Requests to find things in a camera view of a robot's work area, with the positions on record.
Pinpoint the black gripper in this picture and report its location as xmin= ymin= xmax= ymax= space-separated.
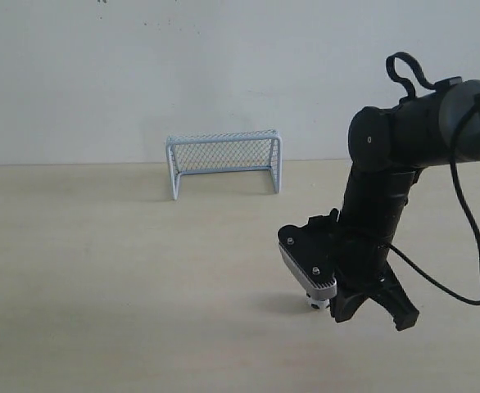
xmin=329 ymin=228 xmax=419 ymax=331

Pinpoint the black and white mini ball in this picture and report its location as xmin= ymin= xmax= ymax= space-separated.
xmin=306 ymin=293 xmax=330 ymax=310

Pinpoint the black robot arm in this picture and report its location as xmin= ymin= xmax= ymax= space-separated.
xmin=330 ymin=78 xmax=480 ymax=330

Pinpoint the small white soccer goal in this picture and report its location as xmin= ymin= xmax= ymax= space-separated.
xmin=165 ymin=129 xmax=283 ymax=200

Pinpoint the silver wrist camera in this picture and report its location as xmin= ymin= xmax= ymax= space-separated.
xmin=277 ymin=208 xmax=338 ymax=301

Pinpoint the black cable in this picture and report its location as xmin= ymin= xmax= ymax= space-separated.
xmin=384 ymin=52 xmax=480 ymax=306

